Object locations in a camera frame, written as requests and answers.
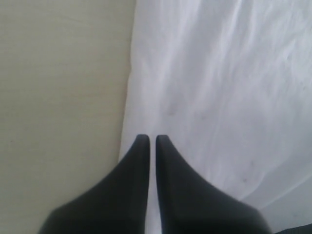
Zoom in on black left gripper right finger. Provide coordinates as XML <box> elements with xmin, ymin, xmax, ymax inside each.
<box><xmin>156</xmin><ymin>135</ymin><xmax>271</xmax><ymax>234</ymax></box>

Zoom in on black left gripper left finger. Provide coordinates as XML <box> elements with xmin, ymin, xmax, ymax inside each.
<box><xmin>39</xmin><ymin>135</ymin><xmax>150</xmax><ymax>234</ymax></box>

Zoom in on white t-shirt red logo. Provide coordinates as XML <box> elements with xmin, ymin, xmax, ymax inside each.
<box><xmin>120</xmin><ymin>0</ymin><xmax>312</xmax><ymax>232</ymax></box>

